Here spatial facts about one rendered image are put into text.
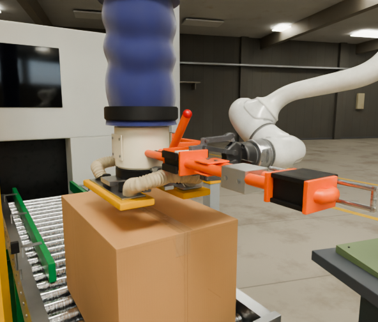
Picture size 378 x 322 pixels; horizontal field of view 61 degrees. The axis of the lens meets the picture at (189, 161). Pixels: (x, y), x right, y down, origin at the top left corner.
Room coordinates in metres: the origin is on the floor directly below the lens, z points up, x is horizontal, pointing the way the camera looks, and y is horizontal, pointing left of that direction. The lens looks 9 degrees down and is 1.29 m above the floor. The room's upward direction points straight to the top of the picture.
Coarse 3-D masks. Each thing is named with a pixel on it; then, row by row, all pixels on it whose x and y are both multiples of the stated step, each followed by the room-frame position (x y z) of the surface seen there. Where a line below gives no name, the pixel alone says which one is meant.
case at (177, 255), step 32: (160, 192) 1.28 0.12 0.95; (64, 224) 1.21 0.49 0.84; (96, 224) 0.91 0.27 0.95; (128, 224) 0.91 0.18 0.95; (160, 224) 0.91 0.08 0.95; (192, 224) 0.91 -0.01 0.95; (224, 224) 0.93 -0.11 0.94; (96, 256) 0.87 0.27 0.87; (128, 256) 0.76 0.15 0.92; (160, 256) 0.81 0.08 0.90; (192, 256) 0.87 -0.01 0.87; (224, 256) 0.93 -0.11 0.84; (96, 288) 0.89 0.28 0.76; (128, 288) 0.76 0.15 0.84; (160, 288) 0.81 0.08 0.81; (192, 288) 0.87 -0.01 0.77; (224, 288) 0.93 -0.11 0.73; (96, 320) 0.90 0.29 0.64; (128, 320) 0.76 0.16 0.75; (160, 320) 0.81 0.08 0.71; (192, 320) 0.87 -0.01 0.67; (224, 320) 0.93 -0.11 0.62
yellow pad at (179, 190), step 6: (174, 186) 0.96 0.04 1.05; (180, 186) 0.96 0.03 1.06; (198, 186) 0.96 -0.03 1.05; (168, 192) 0.96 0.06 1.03; (174, 192) 0.93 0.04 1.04; (180, 192) 0.91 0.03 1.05; (186, 192) 0.90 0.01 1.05; (192, 192) 0.91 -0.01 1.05; (198, 192) 0.92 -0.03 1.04; (204, 192) 0.93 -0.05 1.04; (210, 192) 0.95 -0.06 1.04; (186, 198) 0.90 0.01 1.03
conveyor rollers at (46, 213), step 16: (16, 208) 2.34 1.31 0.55; (32, 208) 2.32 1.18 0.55; (48, 208) 2.37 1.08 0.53; (16, 224) 2.01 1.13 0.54; (48, 224) 2.03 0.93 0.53; (48, 240) 1.78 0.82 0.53; (32, 256) 1.57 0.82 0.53; (64, 256) 1.57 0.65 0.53; (64, 272) 1.40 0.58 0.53; (48, 288) 1.28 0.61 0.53; (64, 288) 1.24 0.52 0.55; (48, 304) 1.13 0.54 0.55; (64, 304) 1.15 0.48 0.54; (64, 320) 1.06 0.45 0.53; (80, 320) 1.03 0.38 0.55; (240, 320) 1.05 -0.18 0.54
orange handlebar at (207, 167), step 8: (184, 144) 1.13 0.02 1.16; (192, 144) 1.15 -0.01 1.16; (152, 152) 0.89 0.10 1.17; (160, 152) 0.87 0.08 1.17; (192, 160) 0.73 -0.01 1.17; (200, 160) 0.70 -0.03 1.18; (208, 160) 0.70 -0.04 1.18; (216, 160) 0.69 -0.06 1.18; (224, 160) 0.70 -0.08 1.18; (192, 168) 0.72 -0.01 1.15; (200, 168) 0.69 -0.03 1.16; (208, 168) 0.67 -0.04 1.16; (216, 168) 0.65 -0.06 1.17; (248, 176) 0.57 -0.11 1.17; (256, 176) 0.56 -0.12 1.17; (264, 176) 0.55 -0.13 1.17; (248, 184) 0.57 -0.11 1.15; (256, 184) 0.55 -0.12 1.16; (320, 192) 0.46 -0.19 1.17; (328, 192) 0.45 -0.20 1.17; (336, 192) 0.46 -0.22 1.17; (320, 200) 0.45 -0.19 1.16; (328, 200) 0.45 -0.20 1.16; (336, 200) 0.47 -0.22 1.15
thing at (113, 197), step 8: (88, 184) 1.02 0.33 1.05; (96, 184) 0.99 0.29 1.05; (104, 184) 0.98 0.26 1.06; (120, 184) 0.88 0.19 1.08; (96, 192) 0.94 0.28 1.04; (104, 192) 0.90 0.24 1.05; (112, 192) 0.88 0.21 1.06; (120, 192) 0.88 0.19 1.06; (112, 200) 0.83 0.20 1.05; (120, 200) 0.82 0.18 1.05; (128, 200) 0.82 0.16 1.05; (136, 200) 0.82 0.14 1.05; (144, 200) 0.83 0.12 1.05; (152, 200) 0.84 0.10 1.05; (120, 208) 0.79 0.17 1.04; (128, 208) 0.80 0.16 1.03
